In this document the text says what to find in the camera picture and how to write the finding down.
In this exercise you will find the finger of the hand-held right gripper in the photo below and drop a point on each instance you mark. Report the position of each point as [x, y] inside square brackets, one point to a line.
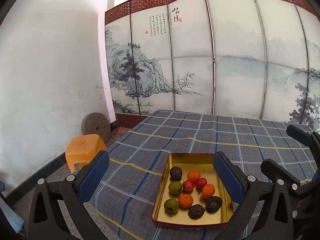
[275, 171]
[298, 134]

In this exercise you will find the white cloth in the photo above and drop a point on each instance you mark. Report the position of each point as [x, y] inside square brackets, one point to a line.
[16, 220]

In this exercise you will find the gold metal tin tray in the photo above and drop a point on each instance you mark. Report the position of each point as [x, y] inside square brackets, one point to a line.
[190, 162]

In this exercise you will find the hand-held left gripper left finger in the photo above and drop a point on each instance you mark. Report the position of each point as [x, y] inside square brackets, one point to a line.
[96, 172]

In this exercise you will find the small red tomato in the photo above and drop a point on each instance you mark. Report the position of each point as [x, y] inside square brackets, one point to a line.
[201, 183]
[188, 185]

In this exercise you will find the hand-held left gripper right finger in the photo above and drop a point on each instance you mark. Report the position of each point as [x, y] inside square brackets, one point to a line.
[228, 175]

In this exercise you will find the green tomato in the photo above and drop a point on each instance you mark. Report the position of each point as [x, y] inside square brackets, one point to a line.
[175, 187]
[171, 205]

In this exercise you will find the orange plastic stool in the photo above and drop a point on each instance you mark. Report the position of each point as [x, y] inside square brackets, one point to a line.
[83, 147]

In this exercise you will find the dark brown mangosteen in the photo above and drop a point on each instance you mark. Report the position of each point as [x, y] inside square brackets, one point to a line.
[196, 211]
[214, 203]
[175, 173]

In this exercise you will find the blue plaid tablecloth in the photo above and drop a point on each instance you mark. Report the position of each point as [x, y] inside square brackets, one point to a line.
[200, 135]

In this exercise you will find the round grey millstone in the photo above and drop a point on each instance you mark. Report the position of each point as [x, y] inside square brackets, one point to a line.
[96, 127]

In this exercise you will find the landscape painted folding screen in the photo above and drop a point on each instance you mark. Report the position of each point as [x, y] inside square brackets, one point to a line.
[237, 55]

